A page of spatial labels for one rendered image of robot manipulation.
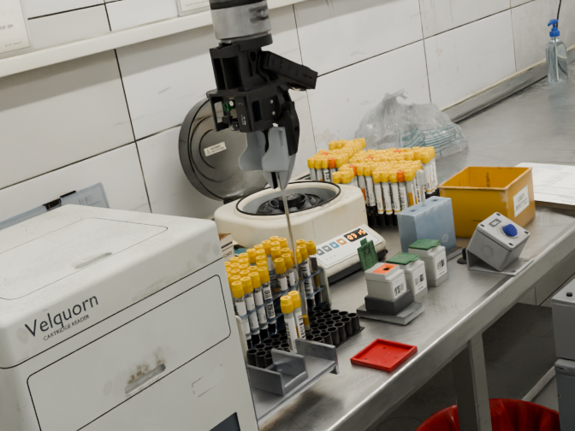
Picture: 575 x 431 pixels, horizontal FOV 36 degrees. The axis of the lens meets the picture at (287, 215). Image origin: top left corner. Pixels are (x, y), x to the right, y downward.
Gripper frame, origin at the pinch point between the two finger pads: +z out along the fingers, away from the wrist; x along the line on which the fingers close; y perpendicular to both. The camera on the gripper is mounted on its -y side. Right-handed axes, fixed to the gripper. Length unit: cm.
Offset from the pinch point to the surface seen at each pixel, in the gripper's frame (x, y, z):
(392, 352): 12.8, -2.5, 26.0
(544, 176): 1, -80, 25
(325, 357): 10.0, 8.3, 22.0
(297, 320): 3.4, 5.5, 18.8
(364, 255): 2.6, -12.5, 16.2
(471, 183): -4, -58, 20
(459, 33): -50, -140, 2
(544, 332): -25, -125, 87
